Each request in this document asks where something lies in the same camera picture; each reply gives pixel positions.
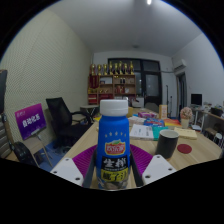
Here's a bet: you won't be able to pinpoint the cluttered side desk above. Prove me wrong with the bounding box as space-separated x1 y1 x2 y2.
193 104 224 148

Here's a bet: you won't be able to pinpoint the wooden shelf unit with trophies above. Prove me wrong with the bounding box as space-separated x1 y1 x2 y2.
87 60 138 106

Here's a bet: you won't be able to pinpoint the grey striped chair back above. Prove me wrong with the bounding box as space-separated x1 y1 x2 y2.
0 113 13 159

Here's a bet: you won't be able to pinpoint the black chair armrest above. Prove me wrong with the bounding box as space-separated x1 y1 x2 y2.
13 141 39 167

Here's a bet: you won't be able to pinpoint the small round side table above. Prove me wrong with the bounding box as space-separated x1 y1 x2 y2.
79 104 100 118

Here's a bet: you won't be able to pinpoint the orange book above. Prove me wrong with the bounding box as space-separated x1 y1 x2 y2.
163 118 183 128

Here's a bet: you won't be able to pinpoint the flat round red coaster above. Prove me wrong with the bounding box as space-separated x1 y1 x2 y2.
176 143 193 155

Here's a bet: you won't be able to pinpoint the white paper booklet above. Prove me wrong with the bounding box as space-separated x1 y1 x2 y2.
129 123 155 140

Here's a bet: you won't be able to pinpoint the black cup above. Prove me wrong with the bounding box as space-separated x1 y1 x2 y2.
154 129 180 160

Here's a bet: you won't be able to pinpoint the small orange standing box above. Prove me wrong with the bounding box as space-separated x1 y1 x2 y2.
158 104 169 120

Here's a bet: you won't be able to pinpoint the purple sign board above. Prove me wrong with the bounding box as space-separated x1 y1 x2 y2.
14 103 48 141

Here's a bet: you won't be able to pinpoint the pale yellow book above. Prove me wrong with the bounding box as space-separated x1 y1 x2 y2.
173 126 198 140

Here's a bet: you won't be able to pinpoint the blue drink bottle white cap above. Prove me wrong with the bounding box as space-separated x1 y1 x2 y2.
95 99 131 191

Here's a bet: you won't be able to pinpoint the teal book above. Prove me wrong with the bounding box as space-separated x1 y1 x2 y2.
151 125 169 141

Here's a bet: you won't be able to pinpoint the black computer monitor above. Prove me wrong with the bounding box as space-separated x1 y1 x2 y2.
190 93 203 107

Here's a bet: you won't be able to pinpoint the black framed glass door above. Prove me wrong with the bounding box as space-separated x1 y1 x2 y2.
107 58 163 108

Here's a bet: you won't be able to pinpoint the white wall air conditioner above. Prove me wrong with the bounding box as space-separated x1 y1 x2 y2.
173 59 188 73

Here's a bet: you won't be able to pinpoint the black case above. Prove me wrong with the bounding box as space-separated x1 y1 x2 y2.
0 69 8 114

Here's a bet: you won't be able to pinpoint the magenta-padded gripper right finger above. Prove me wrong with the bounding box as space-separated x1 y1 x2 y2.
129 143 178 188

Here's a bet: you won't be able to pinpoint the pink flowers in white pot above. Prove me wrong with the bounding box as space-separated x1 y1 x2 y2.
179 106 194 130

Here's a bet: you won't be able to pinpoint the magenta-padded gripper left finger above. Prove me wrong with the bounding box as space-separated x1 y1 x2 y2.
49 144 100 190

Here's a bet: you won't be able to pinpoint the black office chair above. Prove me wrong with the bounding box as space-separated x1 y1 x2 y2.
45 96 94 148

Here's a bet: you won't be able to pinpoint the white round stool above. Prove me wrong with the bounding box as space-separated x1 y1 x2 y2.
213 132 224 148

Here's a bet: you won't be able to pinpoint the pink flat box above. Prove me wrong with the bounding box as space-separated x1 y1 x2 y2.
137 111 158 120

